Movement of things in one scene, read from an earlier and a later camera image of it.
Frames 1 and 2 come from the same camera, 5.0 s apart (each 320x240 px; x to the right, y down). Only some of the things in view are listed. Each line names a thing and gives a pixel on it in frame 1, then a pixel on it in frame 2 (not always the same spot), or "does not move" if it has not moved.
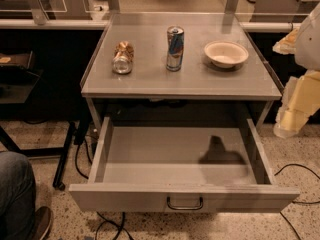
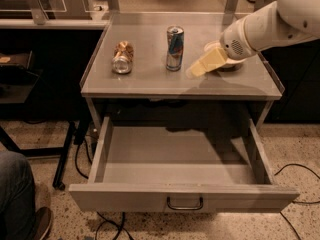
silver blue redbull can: x=175 y=42 does not move
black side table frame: x=19 y=84 does not move
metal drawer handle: x=184 y=207 does not move
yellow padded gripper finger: x=300 y=99 → x=235 y=42
